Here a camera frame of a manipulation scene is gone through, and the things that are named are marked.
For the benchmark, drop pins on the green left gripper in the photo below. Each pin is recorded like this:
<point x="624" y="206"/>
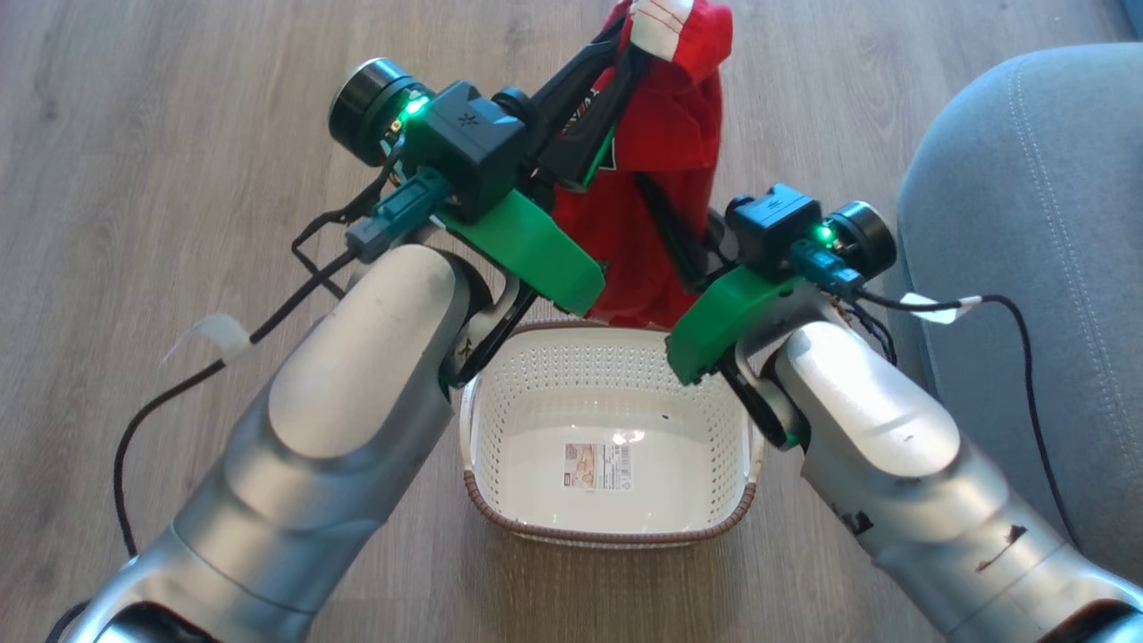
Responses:
<point x="536" y="250"/>

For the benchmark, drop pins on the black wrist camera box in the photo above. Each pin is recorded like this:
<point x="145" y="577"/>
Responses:
<point x="772" y="223"/>
<point x="469" y="147"/>

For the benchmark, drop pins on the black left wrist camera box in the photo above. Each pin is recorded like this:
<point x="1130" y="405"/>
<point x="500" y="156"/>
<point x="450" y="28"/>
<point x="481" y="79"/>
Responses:
<point x="469" y="147"/>

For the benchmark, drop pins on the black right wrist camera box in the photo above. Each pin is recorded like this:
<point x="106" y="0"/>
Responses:
<point x="772" y="223"/>

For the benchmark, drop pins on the grey round stitched seat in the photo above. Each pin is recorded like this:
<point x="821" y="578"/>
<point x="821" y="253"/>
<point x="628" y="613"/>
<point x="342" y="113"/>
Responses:
<point x="1027" y="268"/>

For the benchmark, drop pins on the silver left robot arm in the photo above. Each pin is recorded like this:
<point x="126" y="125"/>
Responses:
<point x="339" y="429"/>

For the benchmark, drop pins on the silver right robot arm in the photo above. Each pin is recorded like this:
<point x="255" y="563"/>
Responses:
<point x="893" y="446"/>

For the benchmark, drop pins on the white tape tag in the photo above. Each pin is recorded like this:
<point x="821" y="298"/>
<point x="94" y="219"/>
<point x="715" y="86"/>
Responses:
<point x="938" y="308"/>
<point x="219" y="335"/>

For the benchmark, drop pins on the black right cylindrical motor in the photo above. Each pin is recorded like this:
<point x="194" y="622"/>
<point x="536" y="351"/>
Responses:
<point x="866" y="237"/>

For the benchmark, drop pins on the red clothing garment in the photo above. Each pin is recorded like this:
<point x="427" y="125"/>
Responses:
<point x="665" y="134"/>

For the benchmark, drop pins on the black cylindrical motor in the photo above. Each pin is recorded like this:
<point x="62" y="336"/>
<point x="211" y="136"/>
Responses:
<point x="366" y="107"/>
<point x="866" y="237"/>

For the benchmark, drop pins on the white perforated laundry basket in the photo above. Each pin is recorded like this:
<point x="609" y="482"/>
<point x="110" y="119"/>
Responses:
<point x="616" y="384"/>

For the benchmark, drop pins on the paper label sticker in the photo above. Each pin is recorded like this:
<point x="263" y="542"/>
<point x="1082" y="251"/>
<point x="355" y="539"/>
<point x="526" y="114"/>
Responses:
<point x="596" y="466"/>

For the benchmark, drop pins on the black left cylindrical motor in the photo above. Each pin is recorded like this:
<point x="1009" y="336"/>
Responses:
<point x="366" y="107"/>

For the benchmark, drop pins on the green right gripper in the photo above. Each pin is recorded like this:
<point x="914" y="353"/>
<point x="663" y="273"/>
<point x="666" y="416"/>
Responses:
<point x="714" y="321"/>

